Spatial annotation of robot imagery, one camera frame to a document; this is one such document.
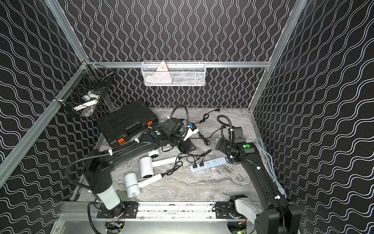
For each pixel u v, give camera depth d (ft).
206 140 3.29
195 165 2.83
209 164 2.88
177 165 2.94
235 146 1.92
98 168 1.44
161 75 2.96
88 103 2.47
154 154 2.93
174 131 2.09
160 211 2.50
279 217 1.23
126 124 3.31
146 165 2.74
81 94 2.99
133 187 2.55
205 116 3.81
